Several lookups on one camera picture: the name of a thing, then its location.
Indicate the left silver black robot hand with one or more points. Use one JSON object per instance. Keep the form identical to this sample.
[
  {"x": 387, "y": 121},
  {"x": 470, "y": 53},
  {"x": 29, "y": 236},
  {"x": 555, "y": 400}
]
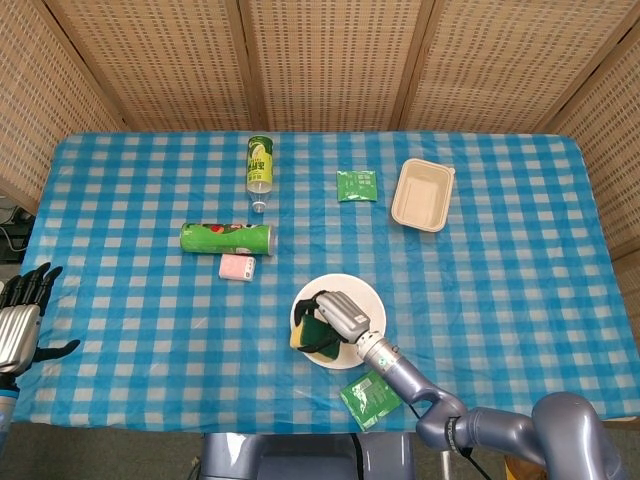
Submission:
[{"x": 17, "y": 335}]

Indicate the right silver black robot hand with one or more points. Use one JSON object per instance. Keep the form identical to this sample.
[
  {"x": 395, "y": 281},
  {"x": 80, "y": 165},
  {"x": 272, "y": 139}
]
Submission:
[{"x": 345, "y": 315}]

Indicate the white round plate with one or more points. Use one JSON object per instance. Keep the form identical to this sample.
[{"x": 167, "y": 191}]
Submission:
[{"x": 362, "y": 295}]

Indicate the green yellow sponge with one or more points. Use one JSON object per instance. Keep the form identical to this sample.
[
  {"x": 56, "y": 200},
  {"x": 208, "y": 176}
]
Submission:
[{"x": 312, "y": 331}]

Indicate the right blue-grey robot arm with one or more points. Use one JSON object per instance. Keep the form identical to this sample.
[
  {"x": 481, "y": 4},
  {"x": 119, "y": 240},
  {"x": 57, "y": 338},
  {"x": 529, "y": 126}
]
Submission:
[{"x": 560, "y": 430}]

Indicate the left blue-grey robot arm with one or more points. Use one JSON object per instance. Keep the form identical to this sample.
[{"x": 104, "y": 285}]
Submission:
[{"x": 6, "y": 415}]

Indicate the crumpled green sachet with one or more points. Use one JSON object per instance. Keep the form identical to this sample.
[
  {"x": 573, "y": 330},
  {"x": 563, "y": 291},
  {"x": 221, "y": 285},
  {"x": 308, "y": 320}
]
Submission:
[{"x": 367, "y": 400}]

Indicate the pink tissue pack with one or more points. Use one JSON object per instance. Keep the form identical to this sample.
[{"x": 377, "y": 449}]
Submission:
[{"x": 237, "y": 266}]

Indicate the flat green sachet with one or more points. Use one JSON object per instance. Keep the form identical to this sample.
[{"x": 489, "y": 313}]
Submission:
[{"x": 356, "y": 185}]

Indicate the blue white checkered tablecloth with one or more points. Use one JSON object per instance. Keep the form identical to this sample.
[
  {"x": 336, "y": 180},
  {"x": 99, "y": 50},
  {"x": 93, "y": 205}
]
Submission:
[{"x": 150, "y": 325}]

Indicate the green chips can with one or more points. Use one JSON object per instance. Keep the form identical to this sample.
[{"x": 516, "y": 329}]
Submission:
[{"x": 225, "y": 239}]

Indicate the beige rectangular food container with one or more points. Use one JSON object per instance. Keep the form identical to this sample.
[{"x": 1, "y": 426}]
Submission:
[{"x": 422, "y": 195}]

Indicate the blue-grey robot torso base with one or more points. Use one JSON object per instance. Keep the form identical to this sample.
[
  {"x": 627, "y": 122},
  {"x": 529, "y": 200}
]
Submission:
[{"x": 300, "y": 460}]

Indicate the plastic bottle yellow-green label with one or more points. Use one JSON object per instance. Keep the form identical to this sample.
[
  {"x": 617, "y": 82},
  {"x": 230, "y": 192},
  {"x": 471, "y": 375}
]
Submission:
[{"x": 260, "y": 167}]

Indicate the white table leg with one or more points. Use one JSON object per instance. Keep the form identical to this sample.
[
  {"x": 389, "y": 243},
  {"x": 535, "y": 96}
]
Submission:
[{"x": 444, "y": 465}]

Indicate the brown shoe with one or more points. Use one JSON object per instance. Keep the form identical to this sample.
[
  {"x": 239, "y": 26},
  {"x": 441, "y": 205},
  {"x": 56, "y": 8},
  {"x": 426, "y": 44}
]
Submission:
[{"x": 522, "y": 470}]

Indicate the woven bamboo folding screen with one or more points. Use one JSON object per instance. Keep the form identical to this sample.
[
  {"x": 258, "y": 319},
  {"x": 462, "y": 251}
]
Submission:
[{"x": 330, "y": 65}]

